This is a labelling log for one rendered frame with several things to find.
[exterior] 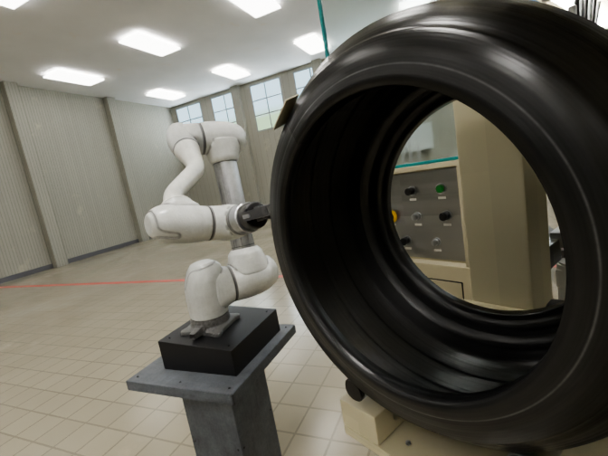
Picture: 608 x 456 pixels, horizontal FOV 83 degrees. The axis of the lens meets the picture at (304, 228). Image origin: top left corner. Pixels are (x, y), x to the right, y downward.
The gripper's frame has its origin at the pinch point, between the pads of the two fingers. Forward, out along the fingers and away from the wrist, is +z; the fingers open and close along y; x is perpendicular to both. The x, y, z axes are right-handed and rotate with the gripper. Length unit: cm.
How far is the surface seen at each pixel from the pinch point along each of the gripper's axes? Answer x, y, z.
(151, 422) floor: 102, -18, -171
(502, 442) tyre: 34, -12, 43
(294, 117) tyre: -11.9, -12.4, 22.9
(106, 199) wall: -197, 159, -1152
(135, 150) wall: -358, 297, -1200
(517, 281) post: 28, 28, 32
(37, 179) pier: -258, -1, -1039
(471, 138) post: -3.3, 28.3, 29.9
